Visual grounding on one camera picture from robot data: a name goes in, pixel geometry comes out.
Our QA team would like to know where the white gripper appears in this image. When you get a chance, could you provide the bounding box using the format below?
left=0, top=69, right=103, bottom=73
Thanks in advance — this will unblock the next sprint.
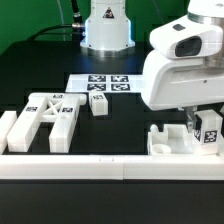
left=141, top=16, right=224, bottom=132

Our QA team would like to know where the white chair seat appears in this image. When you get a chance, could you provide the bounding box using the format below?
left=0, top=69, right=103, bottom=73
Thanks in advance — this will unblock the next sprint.
left=147, top=124, right=193, bottom=156

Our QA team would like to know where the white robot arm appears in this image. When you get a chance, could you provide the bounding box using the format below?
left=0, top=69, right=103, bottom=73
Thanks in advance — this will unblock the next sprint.
left=80, top=0, right=224, bottom=111

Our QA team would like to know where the white marker sheet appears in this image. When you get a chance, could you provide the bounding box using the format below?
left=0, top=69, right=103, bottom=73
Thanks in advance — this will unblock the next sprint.
left=66, top=74, right=144, bottom=93

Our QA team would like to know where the white U-shaped fence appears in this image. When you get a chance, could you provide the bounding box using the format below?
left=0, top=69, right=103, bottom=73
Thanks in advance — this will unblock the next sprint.
left=0, top=111, right=224, bottom=180

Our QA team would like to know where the white chair back frame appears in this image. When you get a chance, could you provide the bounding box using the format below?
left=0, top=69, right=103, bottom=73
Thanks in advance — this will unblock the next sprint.
left=7, top=93, right=87, bottom=153

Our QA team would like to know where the black cable with connector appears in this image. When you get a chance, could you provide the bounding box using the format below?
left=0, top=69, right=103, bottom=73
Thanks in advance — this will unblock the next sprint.
left=27, top=0, right=86, bottom=42

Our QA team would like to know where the thin grey cable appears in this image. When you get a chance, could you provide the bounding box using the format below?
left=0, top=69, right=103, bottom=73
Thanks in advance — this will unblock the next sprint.
left=55, top=0, right=66, bottom=42

